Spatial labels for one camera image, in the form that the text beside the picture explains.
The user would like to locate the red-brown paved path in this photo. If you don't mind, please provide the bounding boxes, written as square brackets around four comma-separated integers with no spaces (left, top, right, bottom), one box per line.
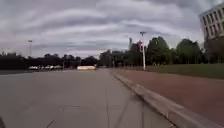
[114,68,224,127]

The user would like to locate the row of parked cars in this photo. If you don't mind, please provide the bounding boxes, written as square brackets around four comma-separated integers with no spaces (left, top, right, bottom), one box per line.
[27,64,64,71]

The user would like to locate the grey asphalt road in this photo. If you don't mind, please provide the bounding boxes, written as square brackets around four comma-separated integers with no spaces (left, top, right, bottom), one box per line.
[0,68,176,128]

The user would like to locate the white vehicle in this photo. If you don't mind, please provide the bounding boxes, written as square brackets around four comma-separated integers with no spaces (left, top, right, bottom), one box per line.
[76,65,97,71]

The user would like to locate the tall distant tower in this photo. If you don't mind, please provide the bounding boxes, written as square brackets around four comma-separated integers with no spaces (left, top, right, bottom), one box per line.
[128,36,133,49]

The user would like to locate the white lamp pole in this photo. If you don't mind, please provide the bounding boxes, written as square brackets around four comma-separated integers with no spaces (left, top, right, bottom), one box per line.
[139,31,148,71]

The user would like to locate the grass strip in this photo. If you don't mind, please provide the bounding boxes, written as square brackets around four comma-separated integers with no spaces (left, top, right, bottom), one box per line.
[133,63,224,80]

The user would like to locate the row of trees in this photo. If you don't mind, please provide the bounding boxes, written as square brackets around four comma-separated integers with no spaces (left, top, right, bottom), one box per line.
[0,35,224,71]

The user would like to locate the pale kerb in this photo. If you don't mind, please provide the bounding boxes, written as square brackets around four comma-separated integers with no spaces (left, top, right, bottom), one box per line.
[111,71,224,128]

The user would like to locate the large curved office building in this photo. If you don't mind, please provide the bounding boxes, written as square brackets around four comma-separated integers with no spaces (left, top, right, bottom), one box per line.
[198,3,224,43]

